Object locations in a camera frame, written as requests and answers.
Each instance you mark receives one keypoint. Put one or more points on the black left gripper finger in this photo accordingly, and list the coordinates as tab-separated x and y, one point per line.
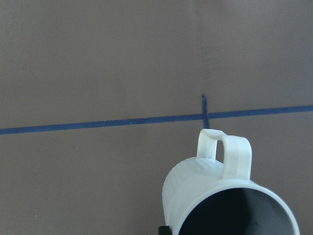
164	230

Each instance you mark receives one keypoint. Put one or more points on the white ribbed HOME mug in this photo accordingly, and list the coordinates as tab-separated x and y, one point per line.
213	194

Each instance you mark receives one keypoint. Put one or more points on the brown paper table cover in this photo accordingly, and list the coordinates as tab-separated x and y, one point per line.
69	61

